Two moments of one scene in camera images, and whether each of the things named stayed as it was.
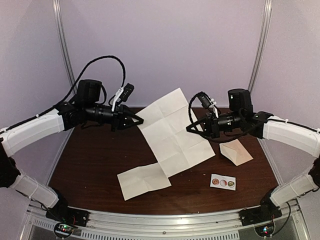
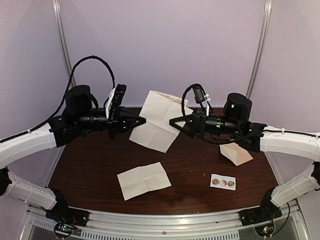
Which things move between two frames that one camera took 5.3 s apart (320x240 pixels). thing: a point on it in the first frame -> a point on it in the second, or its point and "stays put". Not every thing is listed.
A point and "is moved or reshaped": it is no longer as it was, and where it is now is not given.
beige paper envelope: [234, 151] stays put
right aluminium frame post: [265, 30] stays put
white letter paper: [165, 126] is moved or reshaped
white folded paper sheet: [142, 179] stays put
